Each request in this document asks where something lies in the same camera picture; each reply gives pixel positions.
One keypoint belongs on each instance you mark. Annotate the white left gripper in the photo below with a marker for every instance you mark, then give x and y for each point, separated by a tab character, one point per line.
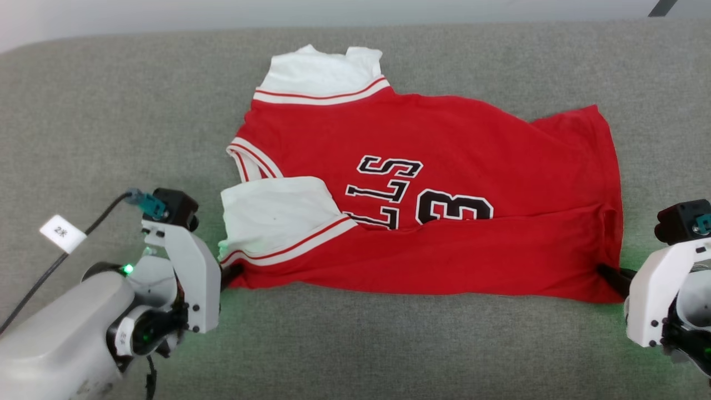
194	278

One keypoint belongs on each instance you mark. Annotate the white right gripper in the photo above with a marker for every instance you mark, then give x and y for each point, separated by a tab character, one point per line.
652	294

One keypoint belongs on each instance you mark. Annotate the red and white jersey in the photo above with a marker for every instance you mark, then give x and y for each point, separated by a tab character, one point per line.
472	139

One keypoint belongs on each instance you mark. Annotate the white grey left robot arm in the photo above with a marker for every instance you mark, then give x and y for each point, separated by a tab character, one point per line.
61	339

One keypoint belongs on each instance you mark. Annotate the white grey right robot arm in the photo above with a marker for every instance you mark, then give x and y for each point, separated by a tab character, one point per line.
694	316

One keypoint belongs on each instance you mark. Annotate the grey fabric sofa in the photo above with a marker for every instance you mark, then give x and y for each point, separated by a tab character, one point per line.
111	122

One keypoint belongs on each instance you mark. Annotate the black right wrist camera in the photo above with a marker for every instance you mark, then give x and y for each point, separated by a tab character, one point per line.
677	222

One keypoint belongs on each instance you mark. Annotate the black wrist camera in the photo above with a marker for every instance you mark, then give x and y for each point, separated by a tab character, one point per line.
677	222
178	205

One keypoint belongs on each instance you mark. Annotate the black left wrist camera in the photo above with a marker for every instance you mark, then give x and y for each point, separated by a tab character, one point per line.
178	205

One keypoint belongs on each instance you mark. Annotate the teal right camera connector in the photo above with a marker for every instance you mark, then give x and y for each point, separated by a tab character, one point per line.
704	224

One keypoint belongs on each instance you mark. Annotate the teal camera connector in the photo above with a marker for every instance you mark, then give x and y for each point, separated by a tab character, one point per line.
150	204
704	224

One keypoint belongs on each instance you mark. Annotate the teal left camera connector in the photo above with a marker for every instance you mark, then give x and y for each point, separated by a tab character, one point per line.
150	204

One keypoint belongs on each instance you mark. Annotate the dark grey slanted post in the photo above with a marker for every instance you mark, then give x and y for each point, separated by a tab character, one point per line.
662	8

